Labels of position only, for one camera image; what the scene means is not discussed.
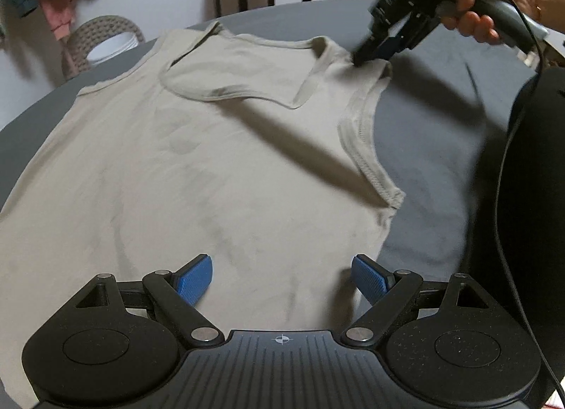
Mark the white plastic bucket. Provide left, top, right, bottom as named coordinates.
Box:
left=86, top=32, right=139, bottom=67

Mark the pink hanging garment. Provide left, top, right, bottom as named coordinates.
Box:
left=38, top=0, right=76, bottom=41

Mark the black cable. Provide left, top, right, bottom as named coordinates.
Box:
left=458, top=0, right=565, bottom=397

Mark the beige sleeveless top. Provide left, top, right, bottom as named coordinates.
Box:
left=1, top=24, right=404, bottom=406

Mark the woven round mat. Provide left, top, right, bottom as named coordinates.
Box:
left=61, top=15, right=145, bottom=81

